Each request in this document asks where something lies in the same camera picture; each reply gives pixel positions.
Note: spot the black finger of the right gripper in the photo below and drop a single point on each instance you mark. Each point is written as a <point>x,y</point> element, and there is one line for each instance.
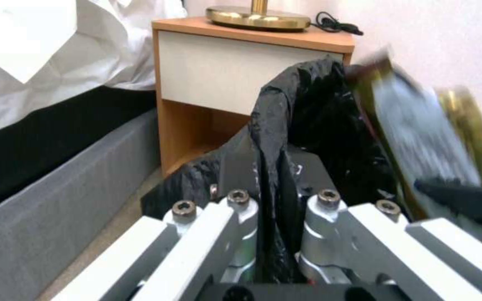
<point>467,197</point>

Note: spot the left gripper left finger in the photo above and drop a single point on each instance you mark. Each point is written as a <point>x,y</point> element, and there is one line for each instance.
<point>199,238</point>

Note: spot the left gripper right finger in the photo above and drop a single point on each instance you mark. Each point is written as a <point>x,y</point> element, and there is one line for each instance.
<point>375,244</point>

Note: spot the gold and silver snack packet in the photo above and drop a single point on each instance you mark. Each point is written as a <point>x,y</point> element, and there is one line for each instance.
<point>416,125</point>

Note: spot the black plastic trash bag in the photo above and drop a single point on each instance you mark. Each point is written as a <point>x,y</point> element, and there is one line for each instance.
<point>308,109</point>

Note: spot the grey fabric bed base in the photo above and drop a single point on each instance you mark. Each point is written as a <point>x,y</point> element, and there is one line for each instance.
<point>48,225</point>

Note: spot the wooden nightstand with white drawer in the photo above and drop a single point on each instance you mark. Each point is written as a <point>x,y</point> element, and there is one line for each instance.
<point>224,62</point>

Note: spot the black mattress band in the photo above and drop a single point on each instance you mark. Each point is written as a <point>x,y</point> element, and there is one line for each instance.
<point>48,138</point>

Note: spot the brass lamp base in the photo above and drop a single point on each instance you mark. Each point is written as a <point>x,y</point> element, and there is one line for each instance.
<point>257,20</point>

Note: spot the white bed sheet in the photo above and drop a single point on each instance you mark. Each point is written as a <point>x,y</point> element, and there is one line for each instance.
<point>57,47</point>

